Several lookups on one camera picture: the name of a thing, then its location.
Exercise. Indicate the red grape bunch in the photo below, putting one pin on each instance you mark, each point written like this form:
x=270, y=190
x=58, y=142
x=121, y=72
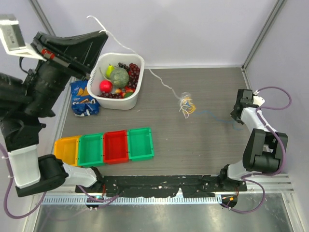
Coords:
x=133, y=72

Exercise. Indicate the green bin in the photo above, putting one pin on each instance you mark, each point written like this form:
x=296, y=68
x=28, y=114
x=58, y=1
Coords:
x=90, y=151
x=140, y=144

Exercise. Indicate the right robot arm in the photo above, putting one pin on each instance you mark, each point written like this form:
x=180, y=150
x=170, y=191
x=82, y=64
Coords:
x=265, y=152

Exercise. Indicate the dark grape bunch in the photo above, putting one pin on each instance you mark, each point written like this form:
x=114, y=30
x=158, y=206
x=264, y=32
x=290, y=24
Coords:
x=124, y=66

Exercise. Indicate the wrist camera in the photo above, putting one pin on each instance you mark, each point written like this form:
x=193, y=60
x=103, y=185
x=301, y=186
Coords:
x=12, y=39
x=258, y=100

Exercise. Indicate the red bin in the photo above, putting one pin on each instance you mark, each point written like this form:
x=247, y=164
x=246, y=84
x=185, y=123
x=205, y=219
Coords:
x=115, y=147

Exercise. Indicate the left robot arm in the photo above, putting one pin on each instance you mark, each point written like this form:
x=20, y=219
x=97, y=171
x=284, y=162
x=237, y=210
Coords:
x=24, y=102

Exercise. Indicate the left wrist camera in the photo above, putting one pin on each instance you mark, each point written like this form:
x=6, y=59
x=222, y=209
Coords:
x=12, y=39

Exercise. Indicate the yellow bin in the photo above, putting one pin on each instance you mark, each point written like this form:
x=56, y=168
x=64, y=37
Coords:
x=66, y=149

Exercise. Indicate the green lime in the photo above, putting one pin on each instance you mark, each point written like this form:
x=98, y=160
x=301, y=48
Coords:
x=127, y=94

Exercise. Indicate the green pear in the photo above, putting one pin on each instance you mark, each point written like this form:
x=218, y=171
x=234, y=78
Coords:
x=109, y=70

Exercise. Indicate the blue chips bag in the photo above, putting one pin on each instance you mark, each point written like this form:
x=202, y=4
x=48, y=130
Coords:
x=82, y=103

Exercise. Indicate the left aluminium frame post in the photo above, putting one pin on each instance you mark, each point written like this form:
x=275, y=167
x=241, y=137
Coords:
x=42, y=17

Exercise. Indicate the right aluminium frame post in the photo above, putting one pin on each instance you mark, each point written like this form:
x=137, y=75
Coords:
x=279, y=4

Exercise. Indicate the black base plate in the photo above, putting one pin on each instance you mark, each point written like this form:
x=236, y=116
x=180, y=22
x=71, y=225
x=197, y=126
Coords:
x=164, y=186

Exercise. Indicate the aluminium frame post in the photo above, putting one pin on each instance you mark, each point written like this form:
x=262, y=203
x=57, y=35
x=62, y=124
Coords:
x=42, y=17
x=279, y=4

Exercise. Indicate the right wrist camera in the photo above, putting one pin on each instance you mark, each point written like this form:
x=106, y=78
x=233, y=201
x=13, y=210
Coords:
x=258, y=100

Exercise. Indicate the red apple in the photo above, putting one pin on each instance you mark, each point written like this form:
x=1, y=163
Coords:
x=105, y=86

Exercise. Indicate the right green bin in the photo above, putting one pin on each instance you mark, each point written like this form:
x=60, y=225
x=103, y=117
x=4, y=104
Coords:
x=140, y=144

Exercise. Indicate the white plastic basket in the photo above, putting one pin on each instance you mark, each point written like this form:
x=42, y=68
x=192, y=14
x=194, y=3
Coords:
x=114, y=99

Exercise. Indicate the green melon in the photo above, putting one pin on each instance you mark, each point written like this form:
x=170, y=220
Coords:
x=119, y=78

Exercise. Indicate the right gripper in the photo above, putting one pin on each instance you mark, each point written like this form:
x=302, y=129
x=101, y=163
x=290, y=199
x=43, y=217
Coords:
x=235, y=117

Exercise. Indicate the left green bin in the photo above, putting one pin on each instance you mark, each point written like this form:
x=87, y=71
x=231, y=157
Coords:
x=90, y=151

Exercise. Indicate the slotted cable duct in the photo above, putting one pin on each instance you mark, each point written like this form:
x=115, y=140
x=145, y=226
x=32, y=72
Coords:
x=82, y=199

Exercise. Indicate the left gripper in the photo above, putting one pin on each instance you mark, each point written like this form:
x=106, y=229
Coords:
x=57, y=49

